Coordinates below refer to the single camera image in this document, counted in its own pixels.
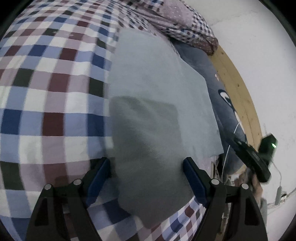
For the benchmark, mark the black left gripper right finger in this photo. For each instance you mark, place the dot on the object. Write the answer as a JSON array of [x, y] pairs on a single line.
[[245, 220]]

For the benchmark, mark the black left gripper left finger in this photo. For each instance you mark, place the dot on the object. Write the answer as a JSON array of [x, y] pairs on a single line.
[[47, 221]]

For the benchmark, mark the light grey sweatpants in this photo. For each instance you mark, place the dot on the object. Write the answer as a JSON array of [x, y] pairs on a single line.
[[161, 114]]

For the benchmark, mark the person's hand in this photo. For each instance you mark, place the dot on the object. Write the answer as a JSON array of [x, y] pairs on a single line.
[[257, 189]]

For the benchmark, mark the blue cartoon eye pillow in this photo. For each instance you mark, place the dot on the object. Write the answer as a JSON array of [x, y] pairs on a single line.
[[224, 111]]

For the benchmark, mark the purple plaid bed sheet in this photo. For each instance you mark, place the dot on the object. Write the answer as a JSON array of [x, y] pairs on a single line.
[[55, 58]]

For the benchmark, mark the small-check plaid quilt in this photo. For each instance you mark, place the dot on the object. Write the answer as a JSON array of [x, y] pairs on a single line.
[[178, 20]]

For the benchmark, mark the wooden bed frame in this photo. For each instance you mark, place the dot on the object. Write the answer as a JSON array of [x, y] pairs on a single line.
[[239, 96]]

